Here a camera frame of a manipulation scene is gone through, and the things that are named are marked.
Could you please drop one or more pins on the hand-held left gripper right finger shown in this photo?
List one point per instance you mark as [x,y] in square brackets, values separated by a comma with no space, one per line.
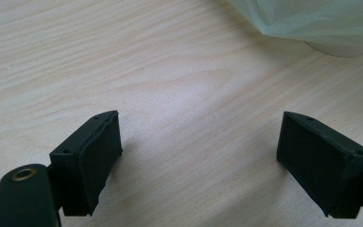
[321,164]

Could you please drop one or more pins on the green plastic bag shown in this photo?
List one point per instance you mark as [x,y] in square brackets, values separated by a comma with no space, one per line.
[312,17]

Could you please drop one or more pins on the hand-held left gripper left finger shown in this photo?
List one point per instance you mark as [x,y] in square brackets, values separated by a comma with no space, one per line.
[88,164]

